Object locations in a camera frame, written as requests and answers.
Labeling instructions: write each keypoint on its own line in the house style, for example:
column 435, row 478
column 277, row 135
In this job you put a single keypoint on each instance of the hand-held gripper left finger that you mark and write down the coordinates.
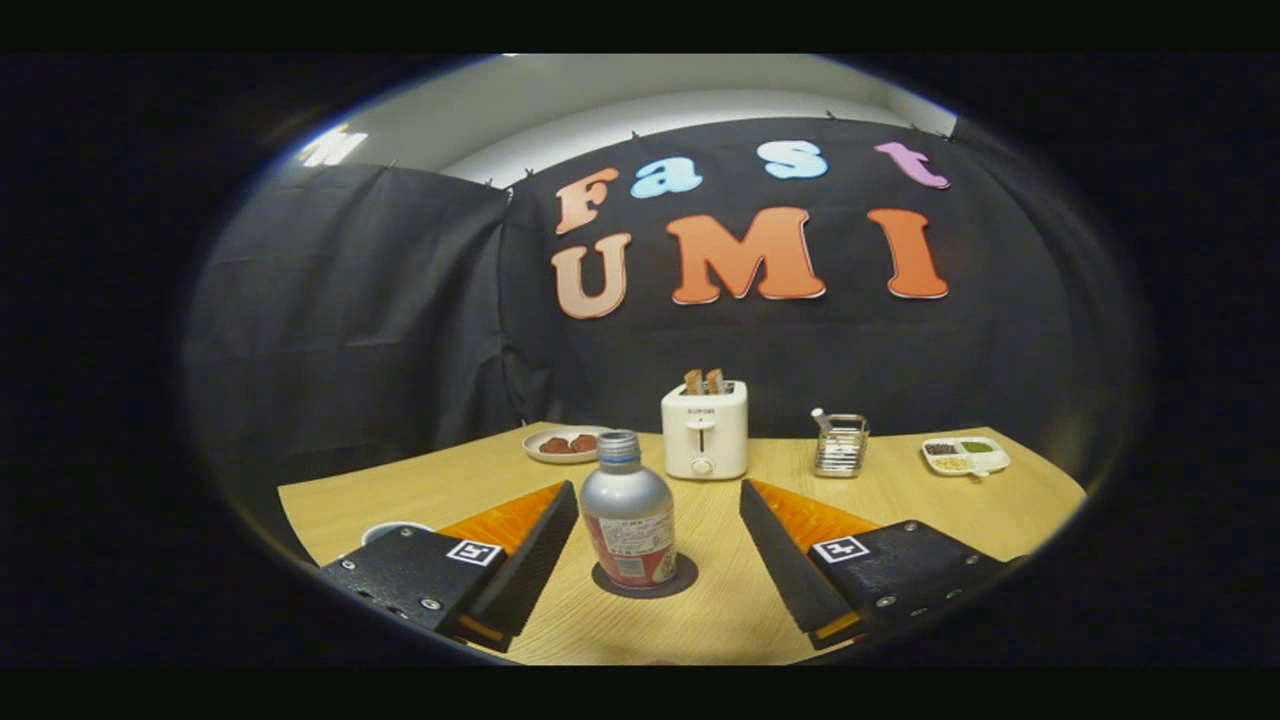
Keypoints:
column 520, row 570

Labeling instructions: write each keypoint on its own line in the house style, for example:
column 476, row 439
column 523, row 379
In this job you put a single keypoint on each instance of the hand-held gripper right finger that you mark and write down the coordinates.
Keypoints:
column 785, row 570

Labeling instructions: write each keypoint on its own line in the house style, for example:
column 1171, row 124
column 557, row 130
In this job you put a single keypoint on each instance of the dark brown round coaster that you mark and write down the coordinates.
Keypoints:
column 686, row 575

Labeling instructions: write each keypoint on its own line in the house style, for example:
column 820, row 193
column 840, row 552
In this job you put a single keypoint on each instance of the silver juice bottle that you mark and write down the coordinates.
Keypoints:
column 628, row 510

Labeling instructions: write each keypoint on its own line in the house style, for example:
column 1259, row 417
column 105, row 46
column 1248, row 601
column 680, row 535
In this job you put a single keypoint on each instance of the white cup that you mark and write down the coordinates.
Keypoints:
column 385, row 528

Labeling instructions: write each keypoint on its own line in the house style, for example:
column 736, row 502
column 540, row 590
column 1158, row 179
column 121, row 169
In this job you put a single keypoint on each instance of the white round plate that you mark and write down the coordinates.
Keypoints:
column 545, row 456

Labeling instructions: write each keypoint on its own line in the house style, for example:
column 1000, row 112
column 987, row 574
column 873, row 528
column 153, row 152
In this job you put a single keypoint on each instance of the red-brown food piece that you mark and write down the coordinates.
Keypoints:
column 555, row 445
column 584, row 442

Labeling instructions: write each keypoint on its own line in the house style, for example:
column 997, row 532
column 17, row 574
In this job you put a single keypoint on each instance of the wooden table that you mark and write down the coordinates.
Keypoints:
column 900, row 500

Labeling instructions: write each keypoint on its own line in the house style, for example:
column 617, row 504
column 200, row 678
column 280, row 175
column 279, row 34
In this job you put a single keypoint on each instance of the white toaster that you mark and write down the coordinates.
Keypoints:
column 704, row 440

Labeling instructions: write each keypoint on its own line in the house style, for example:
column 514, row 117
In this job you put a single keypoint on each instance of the white plastic utensil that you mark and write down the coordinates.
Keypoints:
column 819, row 417

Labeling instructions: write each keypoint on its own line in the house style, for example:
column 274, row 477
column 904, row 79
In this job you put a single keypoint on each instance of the toast slice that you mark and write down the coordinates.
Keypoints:
column 693, row 382
column 715, row 381

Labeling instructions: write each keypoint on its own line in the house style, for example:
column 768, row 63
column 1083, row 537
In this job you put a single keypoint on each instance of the white divided dish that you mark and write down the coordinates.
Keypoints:
column 965, row 456

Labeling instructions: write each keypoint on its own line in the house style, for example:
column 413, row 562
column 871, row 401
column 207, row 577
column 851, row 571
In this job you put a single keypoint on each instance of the black backdrop cloth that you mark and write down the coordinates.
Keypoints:
column 380, row 300

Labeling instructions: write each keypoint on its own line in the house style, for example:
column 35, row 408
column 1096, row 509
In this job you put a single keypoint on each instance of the ceiling light panel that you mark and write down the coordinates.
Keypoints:
column 333, row 148

